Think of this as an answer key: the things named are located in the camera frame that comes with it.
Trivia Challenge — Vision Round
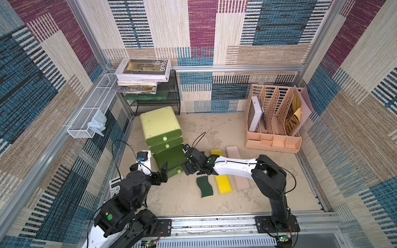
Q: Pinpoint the left camera cable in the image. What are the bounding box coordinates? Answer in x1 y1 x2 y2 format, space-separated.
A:
112 139 139 180

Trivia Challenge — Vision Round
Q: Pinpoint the white book in organizer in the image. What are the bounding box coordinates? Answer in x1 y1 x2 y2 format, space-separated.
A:
248 96 263 132

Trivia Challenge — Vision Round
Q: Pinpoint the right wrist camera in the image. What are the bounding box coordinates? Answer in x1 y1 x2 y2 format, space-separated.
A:
183 144 191 153

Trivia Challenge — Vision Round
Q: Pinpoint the pink sponge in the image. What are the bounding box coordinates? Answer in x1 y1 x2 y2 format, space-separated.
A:
234 176 250 191
226 146 241 159

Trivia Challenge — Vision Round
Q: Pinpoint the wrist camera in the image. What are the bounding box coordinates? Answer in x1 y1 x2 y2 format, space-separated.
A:
136 150 152 176
183 144 191 153

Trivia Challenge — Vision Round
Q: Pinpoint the yellow sponge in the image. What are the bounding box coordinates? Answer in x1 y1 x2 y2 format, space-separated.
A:
210 148 222 156
215 175 232 195

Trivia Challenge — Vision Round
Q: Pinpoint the crumpled white cloth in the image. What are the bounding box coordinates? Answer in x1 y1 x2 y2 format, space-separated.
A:
87 109 107 137

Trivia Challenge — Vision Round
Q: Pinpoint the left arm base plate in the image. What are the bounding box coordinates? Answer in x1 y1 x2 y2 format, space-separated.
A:
151 219 172 238

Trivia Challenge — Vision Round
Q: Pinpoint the green three-drawer cabinet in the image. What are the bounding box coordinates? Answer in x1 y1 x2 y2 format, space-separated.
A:
140 106 185 154

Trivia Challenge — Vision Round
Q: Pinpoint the white wire basket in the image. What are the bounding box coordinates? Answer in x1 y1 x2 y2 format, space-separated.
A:
67 74 117 138

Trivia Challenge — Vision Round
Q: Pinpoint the camera cable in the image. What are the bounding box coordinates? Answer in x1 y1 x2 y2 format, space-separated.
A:
112 139 139 180
191 132 207 149

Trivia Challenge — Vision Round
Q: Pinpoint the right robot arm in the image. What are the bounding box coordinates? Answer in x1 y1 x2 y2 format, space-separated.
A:
183 144 300 234

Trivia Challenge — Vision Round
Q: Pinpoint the right camera cable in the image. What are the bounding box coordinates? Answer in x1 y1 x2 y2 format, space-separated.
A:
191 132 207 149

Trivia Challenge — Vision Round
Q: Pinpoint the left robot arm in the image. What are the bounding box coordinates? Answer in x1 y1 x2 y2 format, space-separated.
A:
83 162 171 248

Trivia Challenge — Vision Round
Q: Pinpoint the aluminium front rail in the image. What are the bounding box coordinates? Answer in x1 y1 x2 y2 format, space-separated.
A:
156 210 354 248

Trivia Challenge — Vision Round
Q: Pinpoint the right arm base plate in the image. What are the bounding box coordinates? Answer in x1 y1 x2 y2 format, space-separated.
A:
254 216 300 234

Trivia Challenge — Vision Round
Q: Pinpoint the white calculator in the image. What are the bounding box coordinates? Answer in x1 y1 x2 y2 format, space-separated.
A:
109 175 124 197

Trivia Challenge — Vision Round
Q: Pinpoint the stack of magazines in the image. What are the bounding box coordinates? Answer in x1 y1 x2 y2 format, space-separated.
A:
112 81 159 94

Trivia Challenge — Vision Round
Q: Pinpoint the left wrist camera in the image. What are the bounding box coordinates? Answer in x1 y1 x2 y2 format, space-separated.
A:
136 150 152 176

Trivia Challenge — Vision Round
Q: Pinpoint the green bottom drawer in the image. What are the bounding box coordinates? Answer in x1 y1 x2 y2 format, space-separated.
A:
154 144 188 178

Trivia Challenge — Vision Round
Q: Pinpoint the dark green sponge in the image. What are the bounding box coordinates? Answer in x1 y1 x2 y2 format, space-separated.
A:
196 176 214 198

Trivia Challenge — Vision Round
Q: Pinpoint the large white book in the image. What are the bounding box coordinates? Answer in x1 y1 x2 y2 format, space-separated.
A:
115 58 171 82

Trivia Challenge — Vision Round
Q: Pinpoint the pink folder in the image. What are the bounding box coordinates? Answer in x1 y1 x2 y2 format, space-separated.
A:
292 86 313 136

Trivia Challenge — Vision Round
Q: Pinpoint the pink desk file organizer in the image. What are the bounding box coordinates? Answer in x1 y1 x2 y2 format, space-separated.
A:
244 84 302 154

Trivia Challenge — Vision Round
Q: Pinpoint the yellow brown magazine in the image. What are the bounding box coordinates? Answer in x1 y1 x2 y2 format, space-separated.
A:
284 90 301 136

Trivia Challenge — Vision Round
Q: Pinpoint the green tray on shelf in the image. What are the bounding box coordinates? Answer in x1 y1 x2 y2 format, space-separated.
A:
124 90 169 101

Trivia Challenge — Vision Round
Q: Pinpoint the green top drawer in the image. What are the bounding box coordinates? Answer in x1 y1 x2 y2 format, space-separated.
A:
145 128 182 146

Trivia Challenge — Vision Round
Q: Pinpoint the black wire shelf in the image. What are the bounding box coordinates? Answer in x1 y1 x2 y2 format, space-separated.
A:
124 70 181 116

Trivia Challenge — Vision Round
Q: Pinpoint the green drawer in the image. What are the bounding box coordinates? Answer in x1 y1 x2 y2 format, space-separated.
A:
154 144 188 178
145 128 182 146
150 136 184 154

